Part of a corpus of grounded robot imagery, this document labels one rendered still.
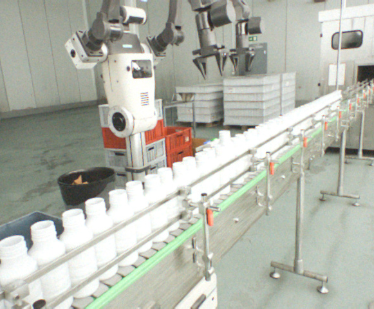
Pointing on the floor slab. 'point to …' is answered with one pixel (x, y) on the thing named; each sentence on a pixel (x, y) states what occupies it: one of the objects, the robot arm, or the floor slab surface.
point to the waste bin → (88, 191)
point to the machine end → (362, 67)
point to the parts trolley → (176, 105)
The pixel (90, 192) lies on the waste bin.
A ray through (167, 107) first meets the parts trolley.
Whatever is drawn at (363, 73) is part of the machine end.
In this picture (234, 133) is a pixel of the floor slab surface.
